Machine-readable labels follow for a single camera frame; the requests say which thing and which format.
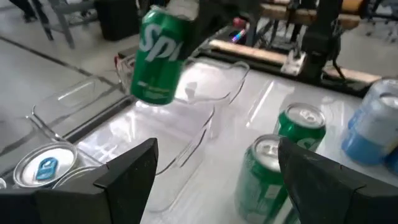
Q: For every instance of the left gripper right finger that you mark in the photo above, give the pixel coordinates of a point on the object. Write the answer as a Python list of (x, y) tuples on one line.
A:
[(314, 193)]

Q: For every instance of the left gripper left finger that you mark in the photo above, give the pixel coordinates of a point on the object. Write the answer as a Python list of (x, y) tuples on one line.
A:
[(130, 186)]

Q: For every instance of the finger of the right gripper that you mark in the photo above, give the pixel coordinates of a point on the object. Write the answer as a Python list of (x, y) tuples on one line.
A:
[(202, 31)]

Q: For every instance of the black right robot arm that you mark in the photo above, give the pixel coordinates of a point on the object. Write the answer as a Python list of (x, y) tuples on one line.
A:
[(320, 46)]

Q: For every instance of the black computer with RGB lights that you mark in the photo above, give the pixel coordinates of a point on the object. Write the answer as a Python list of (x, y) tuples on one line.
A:
[(238, 35)]

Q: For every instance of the wooden workbench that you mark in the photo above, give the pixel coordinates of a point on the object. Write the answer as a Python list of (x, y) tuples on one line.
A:
[(280, 12)]

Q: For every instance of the black floor cabinet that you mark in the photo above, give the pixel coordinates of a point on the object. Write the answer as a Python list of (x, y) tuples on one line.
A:
[(116, 18)]

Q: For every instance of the person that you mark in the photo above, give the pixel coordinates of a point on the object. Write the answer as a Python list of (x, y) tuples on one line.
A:
[(26, 12)]

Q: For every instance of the grey metal chair frame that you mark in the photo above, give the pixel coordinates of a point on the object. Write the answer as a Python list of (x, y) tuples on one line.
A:
[(66, 31)]

